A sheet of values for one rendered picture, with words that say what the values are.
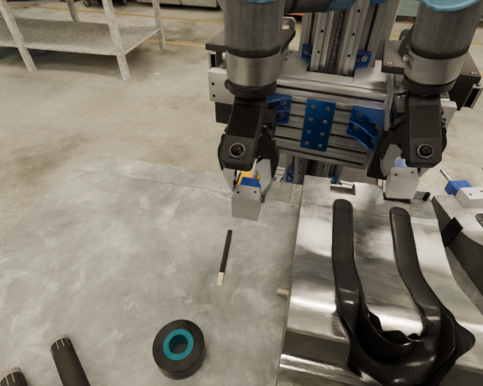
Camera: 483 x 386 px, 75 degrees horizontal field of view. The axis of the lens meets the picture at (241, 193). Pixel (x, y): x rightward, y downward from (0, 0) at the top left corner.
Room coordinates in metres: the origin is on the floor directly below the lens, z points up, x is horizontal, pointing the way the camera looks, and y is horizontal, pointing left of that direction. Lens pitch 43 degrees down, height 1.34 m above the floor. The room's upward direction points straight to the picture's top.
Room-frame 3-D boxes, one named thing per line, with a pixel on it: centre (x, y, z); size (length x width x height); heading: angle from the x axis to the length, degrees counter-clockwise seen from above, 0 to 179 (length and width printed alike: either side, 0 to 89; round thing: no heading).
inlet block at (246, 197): (0.47, -0.02, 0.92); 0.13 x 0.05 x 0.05; 167
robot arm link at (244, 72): (0.45, -0.01, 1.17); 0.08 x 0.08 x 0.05
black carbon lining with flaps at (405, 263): (0.28, -0.23, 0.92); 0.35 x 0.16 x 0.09; 167
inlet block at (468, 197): (0.54, -0.50, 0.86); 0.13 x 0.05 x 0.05; 4
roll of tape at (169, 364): (0.20, 0.10, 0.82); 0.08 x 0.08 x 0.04
